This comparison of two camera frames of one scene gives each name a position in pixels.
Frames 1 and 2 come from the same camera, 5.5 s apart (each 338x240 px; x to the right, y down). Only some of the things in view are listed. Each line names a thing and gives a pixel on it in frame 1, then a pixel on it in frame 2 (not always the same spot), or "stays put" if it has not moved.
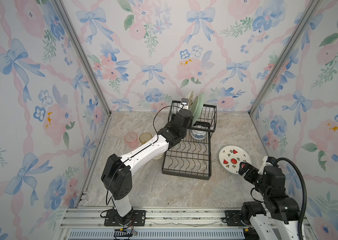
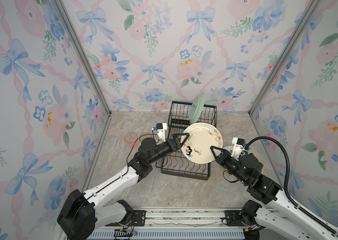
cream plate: [190, 99] to [202, 136]
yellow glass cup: [144, 137] stays put
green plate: [196, 106] stays put
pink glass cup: [131, 138] stays put
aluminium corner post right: [312, 9] stays put
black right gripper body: [253, 176] to [228, 162]
